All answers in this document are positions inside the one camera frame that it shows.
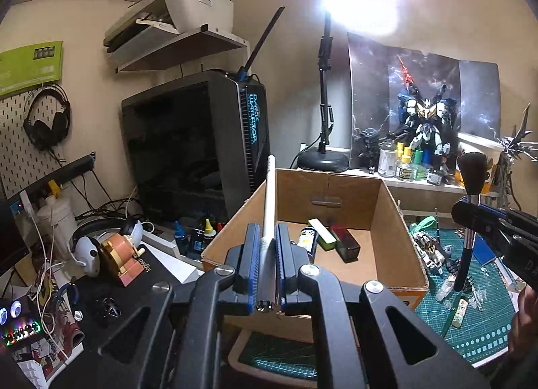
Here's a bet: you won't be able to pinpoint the white pen tube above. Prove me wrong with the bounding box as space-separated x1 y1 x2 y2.
256 155 277 312

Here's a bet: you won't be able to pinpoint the right hand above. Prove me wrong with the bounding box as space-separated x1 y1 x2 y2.
508 285 537 360

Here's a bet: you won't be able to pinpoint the green cutting mat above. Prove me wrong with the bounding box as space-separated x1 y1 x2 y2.
237 220 520 381

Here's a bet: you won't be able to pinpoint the white grey robot model lying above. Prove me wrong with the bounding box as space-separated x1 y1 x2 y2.
412 231 460 277

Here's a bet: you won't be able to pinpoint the cardboard box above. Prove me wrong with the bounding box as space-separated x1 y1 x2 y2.
201 167 430 344

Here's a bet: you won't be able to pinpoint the white headset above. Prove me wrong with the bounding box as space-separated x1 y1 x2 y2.
69 217 144 286

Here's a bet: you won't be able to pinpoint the blue white robot model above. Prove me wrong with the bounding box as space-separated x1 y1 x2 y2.
395 60 458 185

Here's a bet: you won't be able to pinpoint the black desk lamp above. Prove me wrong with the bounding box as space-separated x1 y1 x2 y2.
295 0 400 173

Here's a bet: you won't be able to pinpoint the black computer tower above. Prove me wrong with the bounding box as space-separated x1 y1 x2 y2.
121 70 271 224

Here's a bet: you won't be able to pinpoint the lightning backdrop board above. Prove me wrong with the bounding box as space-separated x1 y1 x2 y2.
347 34 501 169

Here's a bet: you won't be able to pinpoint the black headphones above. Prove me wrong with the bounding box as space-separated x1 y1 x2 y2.
23 83 73 152

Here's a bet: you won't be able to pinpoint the white printer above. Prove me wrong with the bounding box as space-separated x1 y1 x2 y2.
103 0 234 53

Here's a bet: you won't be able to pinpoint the green box on wall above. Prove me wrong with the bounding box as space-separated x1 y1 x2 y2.
0 41 63 99

